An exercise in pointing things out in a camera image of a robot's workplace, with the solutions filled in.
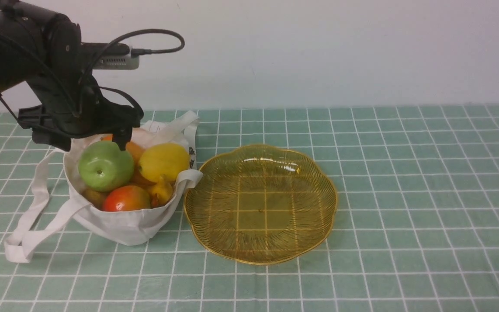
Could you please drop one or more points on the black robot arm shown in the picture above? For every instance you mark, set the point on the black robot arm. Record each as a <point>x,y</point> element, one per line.
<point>43,48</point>

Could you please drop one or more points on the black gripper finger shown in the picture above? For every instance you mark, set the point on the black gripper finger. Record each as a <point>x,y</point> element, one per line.
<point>122,137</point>

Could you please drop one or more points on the amber glass fruit plate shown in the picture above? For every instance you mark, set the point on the amber glass fruit plate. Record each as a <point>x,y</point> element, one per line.
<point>261,205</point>

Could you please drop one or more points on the orange papaya fruit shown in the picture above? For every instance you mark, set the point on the orange papaya fruit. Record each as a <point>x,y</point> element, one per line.
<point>135,151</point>

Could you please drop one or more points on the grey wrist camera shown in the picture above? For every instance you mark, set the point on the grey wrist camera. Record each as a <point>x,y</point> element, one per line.
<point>117,57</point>

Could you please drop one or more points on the yellow banana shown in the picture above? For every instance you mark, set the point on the yellow banana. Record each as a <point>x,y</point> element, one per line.
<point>161,192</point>

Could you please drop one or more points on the red orange mango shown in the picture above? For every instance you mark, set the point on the red orange mango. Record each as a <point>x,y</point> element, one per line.
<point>127,198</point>

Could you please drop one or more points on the yellow lemon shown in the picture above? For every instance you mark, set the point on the yellow lemon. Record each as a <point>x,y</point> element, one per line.
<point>166,159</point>

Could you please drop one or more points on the white cloth tote bag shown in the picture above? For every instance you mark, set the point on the white cloth tote bag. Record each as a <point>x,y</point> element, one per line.
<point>128,228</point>

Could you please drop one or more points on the green apple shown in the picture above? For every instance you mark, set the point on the green apple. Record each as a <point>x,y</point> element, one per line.
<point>87,165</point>

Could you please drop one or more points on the brown kiwi fruit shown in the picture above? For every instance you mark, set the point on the brown kiwi fruit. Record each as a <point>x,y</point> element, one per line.
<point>95,197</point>

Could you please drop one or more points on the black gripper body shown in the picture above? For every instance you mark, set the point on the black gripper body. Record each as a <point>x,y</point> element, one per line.
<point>63,116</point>

